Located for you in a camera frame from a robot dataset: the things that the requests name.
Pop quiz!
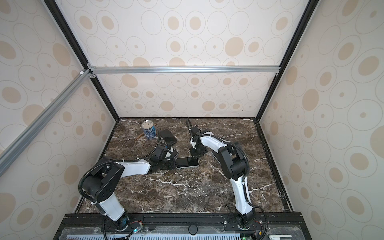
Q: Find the left diagonal aluminium rail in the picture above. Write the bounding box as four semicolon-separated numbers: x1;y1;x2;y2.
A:
1;70;91;175

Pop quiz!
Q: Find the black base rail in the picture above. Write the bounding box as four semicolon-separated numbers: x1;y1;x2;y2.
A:
54;213;311;240

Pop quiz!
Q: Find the horizontal aluminium rail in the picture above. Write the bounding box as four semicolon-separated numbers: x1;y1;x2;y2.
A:
91;66;280;74

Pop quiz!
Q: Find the light blue phone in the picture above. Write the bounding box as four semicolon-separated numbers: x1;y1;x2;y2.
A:
165;149;179;159
175;156;200;170

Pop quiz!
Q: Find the black phone case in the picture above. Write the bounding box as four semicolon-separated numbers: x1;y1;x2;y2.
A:
160;129;177;146

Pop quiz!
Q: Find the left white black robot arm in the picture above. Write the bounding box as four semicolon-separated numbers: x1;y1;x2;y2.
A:
78;130;178;222

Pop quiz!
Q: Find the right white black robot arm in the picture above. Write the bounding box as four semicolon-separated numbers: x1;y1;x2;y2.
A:
186;120;268;234

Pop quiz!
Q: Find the blue white tin can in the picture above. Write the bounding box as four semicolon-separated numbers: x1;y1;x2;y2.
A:
141;120;156;139

